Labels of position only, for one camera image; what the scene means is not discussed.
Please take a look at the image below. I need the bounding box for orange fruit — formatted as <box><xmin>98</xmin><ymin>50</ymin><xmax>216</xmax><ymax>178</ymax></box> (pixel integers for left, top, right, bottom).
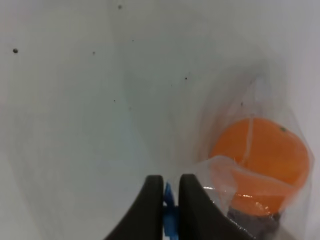
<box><xmin>210</xmin><ymin>117</ymin><xmax>311</xmax><ymax>216</ymax></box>

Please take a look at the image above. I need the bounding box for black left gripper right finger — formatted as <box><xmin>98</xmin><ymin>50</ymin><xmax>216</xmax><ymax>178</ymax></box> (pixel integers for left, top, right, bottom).
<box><xmin>178</xmin><ymin>174</ymin><xmax>252</xmax><ymax>240</ymax></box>

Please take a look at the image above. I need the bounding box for clear zip bag blue strip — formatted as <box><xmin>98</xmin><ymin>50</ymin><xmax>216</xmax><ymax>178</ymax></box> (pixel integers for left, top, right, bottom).
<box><xmin>164</xmin><ymin>73</ymin><xmax>314</xmax><ymax>240</ymax></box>

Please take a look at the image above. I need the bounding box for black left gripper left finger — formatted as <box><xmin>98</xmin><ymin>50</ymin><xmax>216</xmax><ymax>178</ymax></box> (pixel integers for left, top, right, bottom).
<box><xmin>106</xmin><ymin>175</ymin><xmax>164</xmax><ymax>240</ymax></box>

